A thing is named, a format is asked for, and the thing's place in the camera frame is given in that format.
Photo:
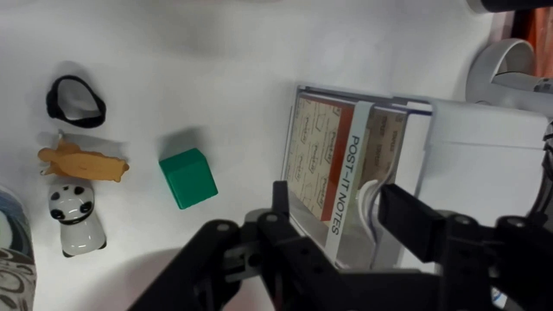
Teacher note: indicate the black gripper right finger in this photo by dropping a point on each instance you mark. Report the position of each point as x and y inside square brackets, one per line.
[490, 264]

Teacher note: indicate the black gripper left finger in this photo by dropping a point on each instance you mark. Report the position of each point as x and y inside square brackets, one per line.
[270, 270]

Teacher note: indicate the wooden fish piece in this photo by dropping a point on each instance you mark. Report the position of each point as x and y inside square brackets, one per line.
[87, 164]

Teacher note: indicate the green cube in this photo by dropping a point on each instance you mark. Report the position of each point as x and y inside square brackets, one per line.
[189, 178]

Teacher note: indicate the clear drawer with sticky notes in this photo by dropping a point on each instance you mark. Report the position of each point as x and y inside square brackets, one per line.
[322, 156]

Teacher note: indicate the panda figurine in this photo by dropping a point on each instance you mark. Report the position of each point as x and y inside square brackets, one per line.
[75, 218]

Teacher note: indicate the patterned paper cup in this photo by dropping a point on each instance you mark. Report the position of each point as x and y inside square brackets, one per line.
[14, 277]

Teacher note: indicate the white drawer box housing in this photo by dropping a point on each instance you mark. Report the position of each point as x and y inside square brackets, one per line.
[490, 156]

